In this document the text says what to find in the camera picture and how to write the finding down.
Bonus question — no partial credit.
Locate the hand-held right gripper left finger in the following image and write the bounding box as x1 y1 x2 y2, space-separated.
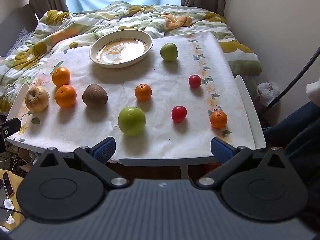
31 137 130 190

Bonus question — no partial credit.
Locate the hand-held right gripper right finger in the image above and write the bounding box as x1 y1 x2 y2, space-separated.
196 137 292 190

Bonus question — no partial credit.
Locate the wrinkled yellow apple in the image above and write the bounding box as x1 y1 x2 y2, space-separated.
25 86 49 113

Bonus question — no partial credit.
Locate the large orange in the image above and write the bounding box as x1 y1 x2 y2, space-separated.
52 67 71 87
55 85 77 108

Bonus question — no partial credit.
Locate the small mandarin orange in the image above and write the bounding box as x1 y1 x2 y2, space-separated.
210 110 228 129
135 84 152 101

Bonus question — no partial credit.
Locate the cream ceramic plate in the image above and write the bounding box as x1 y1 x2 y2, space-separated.
89 29 154 69

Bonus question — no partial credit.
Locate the large green apple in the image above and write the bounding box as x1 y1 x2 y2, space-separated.
118 106 146 137

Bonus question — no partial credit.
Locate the wooden side table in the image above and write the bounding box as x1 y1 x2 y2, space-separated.
0 169 25 233

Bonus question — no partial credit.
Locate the brown kiwi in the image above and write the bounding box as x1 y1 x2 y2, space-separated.
82 84 108 108

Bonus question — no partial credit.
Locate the smartphone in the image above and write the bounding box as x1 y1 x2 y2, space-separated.
2 172 14 197

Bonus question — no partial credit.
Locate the white plastic bag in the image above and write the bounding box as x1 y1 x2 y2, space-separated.
257 81 280 107

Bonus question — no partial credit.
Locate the person's dark trouser leg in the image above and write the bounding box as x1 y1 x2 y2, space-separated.
262 101 320 230

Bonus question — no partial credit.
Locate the blue patterned pillow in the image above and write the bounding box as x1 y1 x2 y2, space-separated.
6 27 35 55

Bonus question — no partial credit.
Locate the grey headboard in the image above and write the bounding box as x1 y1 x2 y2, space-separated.
0 4 38 58

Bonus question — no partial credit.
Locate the small green apple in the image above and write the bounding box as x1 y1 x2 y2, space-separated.
160 43 178 62

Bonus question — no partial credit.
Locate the white cloth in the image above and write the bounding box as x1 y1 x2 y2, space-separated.
306 76 320 103

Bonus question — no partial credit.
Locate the green striped floral blanket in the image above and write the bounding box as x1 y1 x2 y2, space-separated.
0 1 263 113

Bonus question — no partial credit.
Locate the black cable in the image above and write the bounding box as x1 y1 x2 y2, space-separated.
266 46 320 108

